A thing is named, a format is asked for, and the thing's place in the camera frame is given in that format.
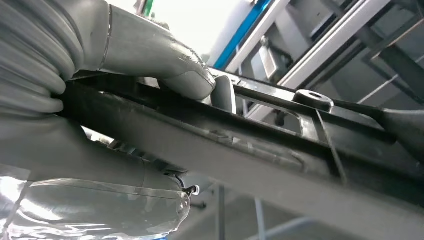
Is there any silver frame beam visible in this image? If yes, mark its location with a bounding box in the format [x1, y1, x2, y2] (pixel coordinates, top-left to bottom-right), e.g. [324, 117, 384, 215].
[225, 0, 393, 89]

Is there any blue beam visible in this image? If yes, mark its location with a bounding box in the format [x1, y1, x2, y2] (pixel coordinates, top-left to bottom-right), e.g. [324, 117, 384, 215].
[213, 0, 273, 70]

